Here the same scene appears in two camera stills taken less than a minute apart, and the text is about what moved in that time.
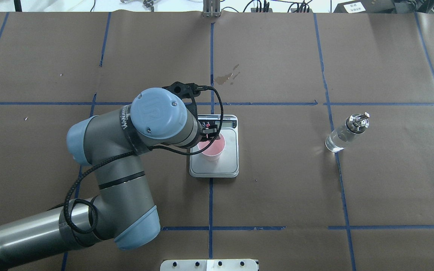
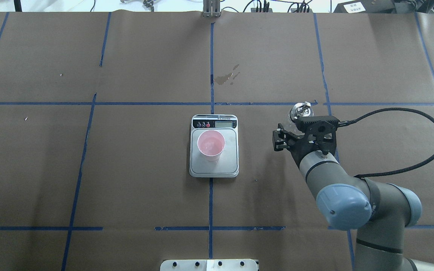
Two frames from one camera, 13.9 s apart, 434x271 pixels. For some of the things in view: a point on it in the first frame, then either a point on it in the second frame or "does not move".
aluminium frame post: (211, 8) does not move
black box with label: (366, 6) does not move
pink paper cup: (214, 152) does not move
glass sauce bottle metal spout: (343, 135) -> (301, 109)
